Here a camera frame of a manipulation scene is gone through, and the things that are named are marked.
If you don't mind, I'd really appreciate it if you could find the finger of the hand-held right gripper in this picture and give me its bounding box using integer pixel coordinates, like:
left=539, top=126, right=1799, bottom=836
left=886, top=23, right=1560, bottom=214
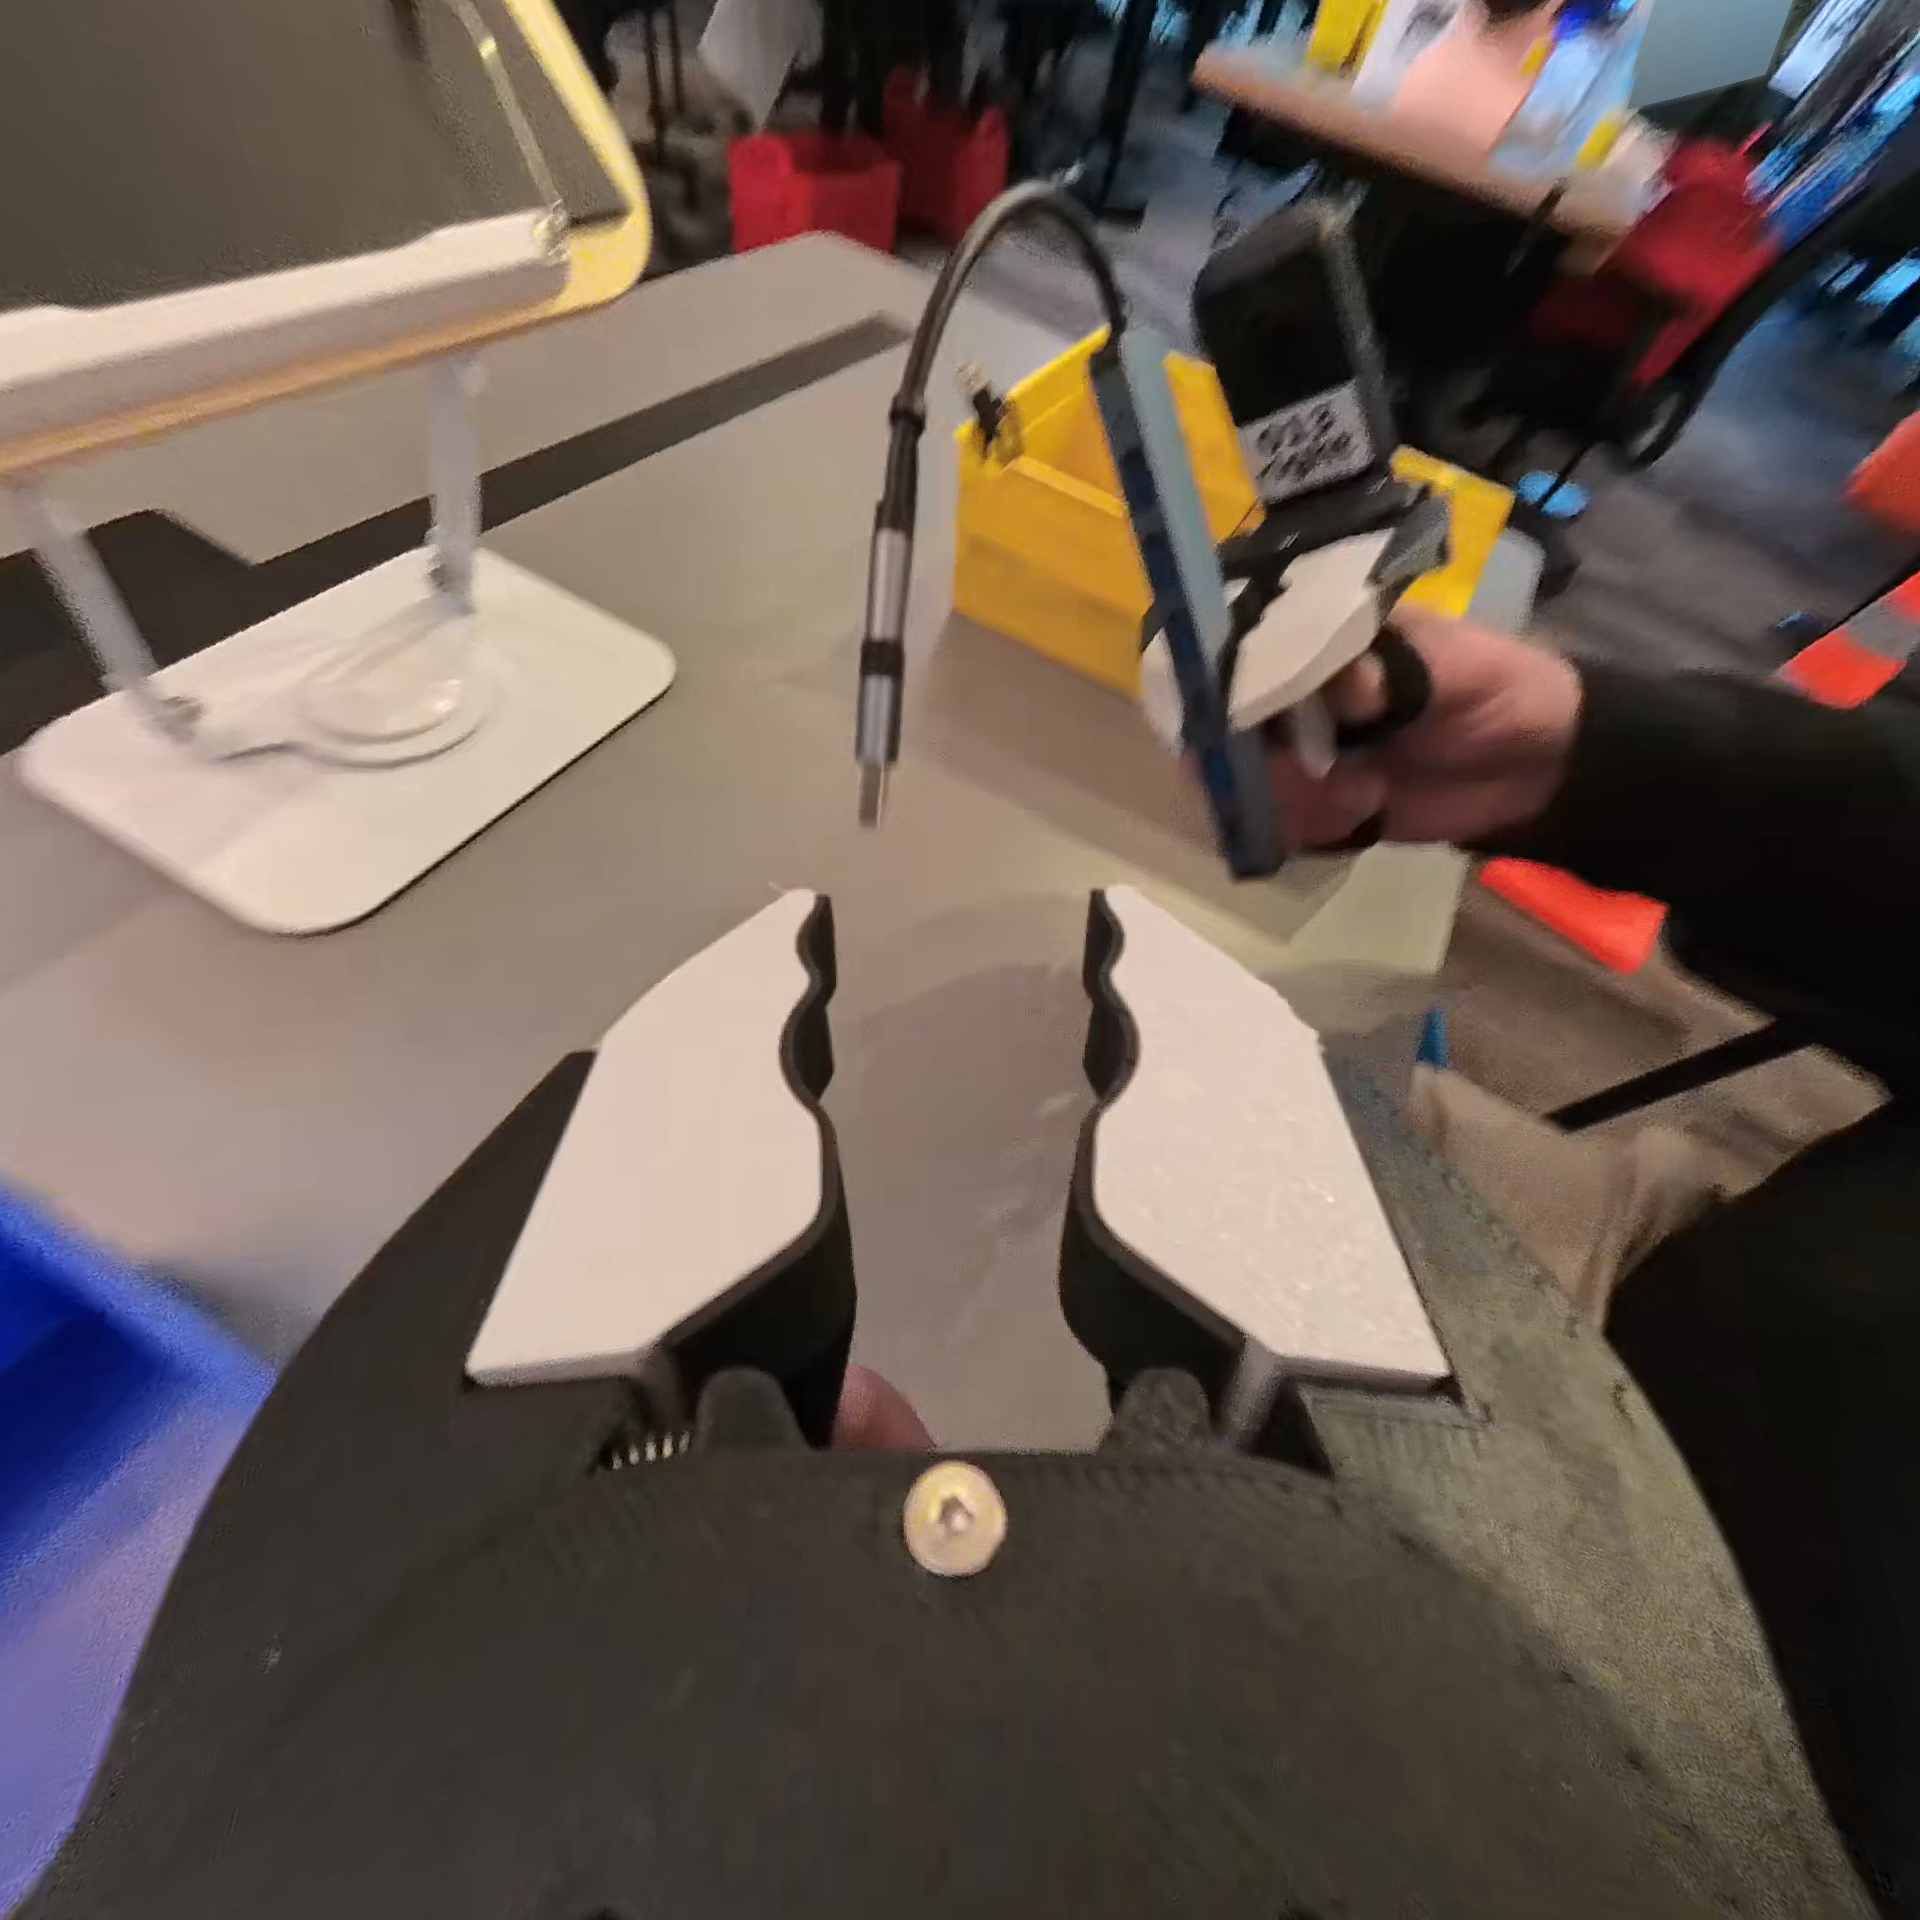
left=1135, top=626, right=1206, bottom=746
left=1224, top=533, right=1415, bottom=732

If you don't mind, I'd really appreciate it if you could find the blue plastic bin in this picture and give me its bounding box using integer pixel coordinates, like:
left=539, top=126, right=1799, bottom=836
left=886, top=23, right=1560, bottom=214
left=0, top=1181, right=282, bottom=1660

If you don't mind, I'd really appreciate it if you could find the black usb hub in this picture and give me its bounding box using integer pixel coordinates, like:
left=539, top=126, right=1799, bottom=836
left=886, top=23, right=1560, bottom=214
left=1090, top=324, right=1295, bottom=882

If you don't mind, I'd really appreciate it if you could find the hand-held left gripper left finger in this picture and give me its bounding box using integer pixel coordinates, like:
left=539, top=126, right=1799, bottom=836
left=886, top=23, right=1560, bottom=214
left=461, top=888, right=860, bottom=1392

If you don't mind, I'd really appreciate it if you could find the person's right hand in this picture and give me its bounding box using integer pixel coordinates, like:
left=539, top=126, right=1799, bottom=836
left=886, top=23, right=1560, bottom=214
left=1271, top=605, right=1588, bottom=855

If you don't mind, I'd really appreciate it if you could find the wooden background table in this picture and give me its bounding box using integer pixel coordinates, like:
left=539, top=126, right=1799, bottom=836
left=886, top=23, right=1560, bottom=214
left=1191, top=23, right=1674, bottom=234

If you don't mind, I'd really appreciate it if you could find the black hub cable with plug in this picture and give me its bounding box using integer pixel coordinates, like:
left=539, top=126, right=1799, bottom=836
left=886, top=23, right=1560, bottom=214
left=852, top=179, right=1129, bottom=829

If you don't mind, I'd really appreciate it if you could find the person's black jacket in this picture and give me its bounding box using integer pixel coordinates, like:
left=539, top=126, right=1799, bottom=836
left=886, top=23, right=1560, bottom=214
left=1604, top=901, right=1920, bottom=1920

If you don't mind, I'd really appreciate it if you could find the person's right forearm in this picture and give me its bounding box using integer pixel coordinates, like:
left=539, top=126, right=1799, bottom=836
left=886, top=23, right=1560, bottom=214
left=1528, top=663, right=1920, bottom=1055

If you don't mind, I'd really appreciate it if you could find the yellow plastic bin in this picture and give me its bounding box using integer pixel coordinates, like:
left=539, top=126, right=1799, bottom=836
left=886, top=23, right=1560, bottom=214
left=951, top=319, right=1521, bottom=701

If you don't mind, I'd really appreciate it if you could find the white clear tablet stand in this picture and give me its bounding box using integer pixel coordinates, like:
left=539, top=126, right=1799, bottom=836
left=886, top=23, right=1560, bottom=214
left=0, top=210, right=679, bottom=936

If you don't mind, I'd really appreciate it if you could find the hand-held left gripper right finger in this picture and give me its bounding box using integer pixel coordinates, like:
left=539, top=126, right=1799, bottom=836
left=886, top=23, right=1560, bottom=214
left=1057, top=887, right=1452, bottom=1392

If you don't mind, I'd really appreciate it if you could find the red plastic bin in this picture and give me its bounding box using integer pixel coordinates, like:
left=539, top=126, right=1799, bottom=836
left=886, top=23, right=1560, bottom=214
left=881, top=68, right=1014, bottom=247
left=727, top=125, right=905, bottom=256

